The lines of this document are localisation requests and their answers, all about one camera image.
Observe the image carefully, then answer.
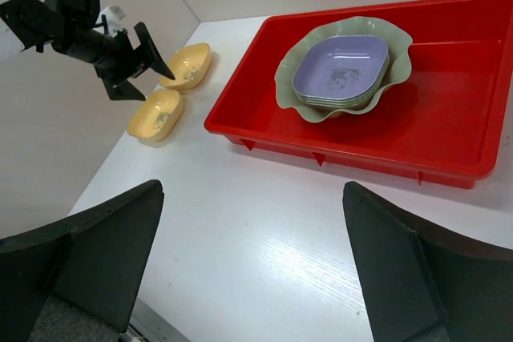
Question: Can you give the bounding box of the green square plate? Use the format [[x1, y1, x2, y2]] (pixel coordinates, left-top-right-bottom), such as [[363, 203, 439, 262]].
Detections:
[[292, 55, 390, 111]]

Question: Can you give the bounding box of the green scalloped bowl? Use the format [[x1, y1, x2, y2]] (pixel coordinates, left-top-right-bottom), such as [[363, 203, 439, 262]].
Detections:
[[274, 16, 413, 123]]

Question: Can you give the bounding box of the yellow square plate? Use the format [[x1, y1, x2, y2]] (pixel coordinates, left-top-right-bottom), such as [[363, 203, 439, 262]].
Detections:
[[127, 89, 184, 142], [159, 42, 212, 91]]

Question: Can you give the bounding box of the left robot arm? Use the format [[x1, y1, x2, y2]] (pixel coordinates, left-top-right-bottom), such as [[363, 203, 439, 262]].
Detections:
[[1, 0, 175, 101]]

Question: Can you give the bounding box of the red plastic bin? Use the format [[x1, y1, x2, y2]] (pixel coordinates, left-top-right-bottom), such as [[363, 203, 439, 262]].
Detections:
[[204, 0, 512, 189]]

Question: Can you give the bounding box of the purple square plate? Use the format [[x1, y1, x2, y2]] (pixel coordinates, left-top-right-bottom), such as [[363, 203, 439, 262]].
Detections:
[[292, 35, 390, 103]]

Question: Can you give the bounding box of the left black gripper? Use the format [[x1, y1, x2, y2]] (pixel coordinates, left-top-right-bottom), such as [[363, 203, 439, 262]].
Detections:
[[44, 0, 175, 101]]

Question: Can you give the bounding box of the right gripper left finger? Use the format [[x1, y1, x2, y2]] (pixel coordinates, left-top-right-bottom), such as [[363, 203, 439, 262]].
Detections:
[[1, 179, 164, 341]]

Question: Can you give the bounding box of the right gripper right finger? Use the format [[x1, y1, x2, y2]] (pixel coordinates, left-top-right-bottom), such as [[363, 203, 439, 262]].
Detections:
[[342, 182, 512, 341]]

